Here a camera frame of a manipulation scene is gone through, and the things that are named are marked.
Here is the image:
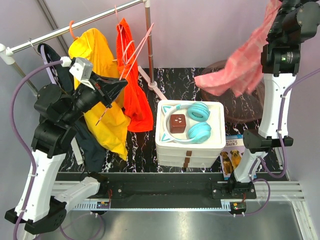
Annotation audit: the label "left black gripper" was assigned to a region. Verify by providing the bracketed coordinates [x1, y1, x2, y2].
[62, 70, 129, 125]

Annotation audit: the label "pink wire hanger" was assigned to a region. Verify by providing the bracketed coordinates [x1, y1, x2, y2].
[114, 5, 135, 66]
[94, 22, 155, 126]

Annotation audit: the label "orange shorts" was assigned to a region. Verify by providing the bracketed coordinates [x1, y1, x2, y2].
[117, 18, 154, 133]

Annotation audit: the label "yellow shorts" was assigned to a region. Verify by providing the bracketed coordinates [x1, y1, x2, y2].
[68, 28, 131, 161]

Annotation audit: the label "orange plastic hanger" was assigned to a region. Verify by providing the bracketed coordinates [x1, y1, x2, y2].
[68, 20, 79, 41]

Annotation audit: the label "pink shorts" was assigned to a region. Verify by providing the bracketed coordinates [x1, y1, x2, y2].
[194, 0, 282, 97]

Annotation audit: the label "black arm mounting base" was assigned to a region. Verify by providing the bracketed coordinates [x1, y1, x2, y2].
[61, 172, 257, 211]

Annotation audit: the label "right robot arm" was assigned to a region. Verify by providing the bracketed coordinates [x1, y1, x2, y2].
[225, 0, 320, 199]

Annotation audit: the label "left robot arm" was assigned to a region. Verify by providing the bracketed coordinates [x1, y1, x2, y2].
[4, 73, 127, 235]

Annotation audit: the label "lavender plastic hanger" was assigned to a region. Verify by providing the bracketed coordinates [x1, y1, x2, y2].
[39, 44, 61, 86]

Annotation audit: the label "navy blue shorts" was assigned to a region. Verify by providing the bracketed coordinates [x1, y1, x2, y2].
[37, 43, 106, 173]

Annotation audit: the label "brown cube charger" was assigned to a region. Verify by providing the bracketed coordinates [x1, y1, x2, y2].
[169, 114, 187, 134]

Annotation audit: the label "white stacked storage box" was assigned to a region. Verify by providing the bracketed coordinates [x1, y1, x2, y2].
[155, 100, 226, 168]

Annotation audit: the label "metal clothes rack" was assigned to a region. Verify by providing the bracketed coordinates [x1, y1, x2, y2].
[0, 0, 167, 100]

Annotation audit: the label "teal cat-ear headphones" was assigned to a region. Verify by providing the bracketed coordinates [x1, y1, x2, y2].
[160, 101, 212, 145]

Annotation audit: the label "dog picture book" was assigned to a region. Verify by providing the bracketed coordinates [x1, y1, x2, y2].
[220, 134, 246, 181]

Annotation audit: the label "brown translucent basket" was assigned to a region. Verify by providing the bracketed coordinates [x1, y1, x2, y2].
[199, 59, 265, 124]

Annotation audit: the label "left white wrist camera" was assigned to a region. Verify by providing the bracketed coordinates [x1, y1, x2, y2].
[60, 56, 94, 89]

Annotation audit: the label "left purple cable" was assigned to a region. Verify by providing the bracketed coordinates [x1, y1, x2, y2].
[9, 59, 106, 240]

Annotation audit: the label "purple cable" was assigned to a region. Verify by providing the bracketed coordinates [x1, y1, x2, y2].
[9, 59, 106, 240]
[244, 67, 320, 217]

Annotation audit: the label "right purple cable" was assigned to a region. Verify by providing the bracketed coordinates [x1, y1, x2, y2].
[244, 67, 320, 217]

